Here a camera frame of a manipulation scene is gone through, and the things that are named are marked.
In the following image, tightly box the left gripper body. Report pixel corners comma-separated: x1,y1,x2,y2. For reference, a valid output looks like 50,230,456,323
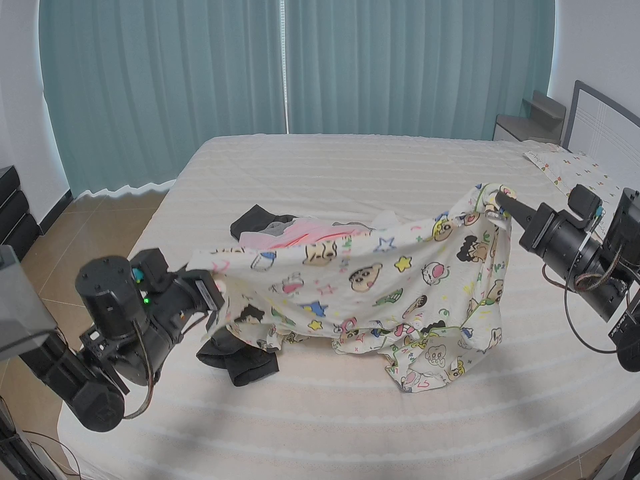
147,268,227,343

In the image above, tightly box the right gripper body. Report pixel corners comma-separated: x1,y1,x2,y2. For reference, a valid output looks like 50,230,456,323
519,204,608,290

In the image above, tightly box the white printed pyjama top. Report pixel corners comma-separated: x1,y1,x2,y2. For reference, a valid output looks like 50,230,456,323
192,182,513,395

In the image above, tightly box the bed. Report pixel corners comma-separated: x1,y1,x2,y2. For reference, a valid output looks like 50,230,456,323
56,80,640,480

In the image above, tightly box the white printed pillow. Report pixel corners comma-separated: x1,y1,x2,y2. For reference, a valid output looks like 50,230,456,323
522,147,628,219

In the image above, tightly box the grey garment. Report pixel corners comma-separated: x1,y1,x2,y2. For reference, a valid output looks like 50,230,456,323
261,219,297,238

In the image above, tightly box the grey bedside table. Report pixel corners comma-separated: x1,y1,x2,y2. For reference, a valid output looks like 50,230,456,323
495,90,567,145

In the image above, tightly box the pink garment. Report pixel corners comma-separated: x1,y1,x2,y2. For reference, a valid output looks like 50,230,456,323
239,219,373,250

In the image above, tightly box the white garment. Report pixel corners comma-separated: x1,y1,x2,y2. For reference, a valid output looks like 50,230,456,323
369,210,402,231

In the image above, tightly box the blue-green curtain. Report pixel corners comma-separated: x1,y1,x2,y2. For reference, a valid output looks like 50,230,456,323
284,0,557,143
39,0,290,200

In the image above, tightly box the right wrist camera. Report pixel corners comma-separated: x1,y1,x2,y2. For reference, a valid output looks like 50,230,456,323
567,184,604,230

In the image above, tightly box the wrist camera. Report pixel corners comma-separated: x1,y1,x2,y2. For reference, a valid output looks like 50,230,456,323
567,184,604,230
131,248,173,296

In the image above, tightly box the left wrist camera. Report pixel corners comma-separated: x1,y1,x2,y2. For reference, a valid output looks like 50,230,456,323
131,248,173,296

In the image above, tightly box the black cable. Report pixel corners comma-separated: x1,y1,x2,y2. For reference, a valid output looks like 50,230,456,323
120,318,157,420
542,260,621,355

